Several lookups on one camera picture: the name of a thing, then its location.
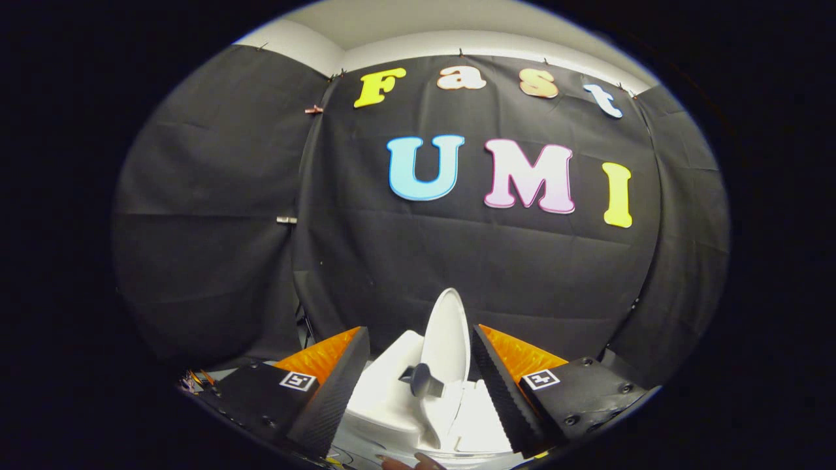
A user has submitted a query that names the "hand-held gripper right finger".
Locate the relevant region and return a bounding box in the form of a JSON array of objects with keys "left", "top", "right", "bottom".
[{"left": 472, "top": 324, "right": 662, "bottom": 459}]

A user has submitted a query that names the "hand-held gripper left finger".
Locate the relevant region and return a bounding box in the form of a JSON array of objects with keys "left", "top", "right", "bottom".
[{"left": 189, "top": 326, "right": 372, "bottom": 460}]

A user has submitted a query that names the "black round lid handle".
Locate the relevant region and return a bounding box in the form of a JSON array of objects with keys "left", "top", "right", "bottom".
[{"left": 398, "top": 363, "right": 446, "bottom": 399}]

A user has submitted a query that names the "white toilet seat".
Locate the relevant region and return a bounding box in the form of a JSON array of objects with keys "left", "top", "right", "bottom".
[{"left": 455, "top": 381, "right": 514, "bottom": 455}]

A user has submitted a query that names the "white toilet bowl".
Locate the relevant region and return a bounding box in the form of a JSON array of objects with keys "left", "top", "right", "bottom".
[{"left": 343, "top": 330, "right": 517, "bottom": 462}]

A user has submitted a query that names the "bundle of coloured wires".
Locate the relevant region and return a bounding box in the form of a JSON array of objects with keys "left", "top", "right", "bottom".
[{"left": 178, "top": 368, "right": 217, "bottom": 394}]

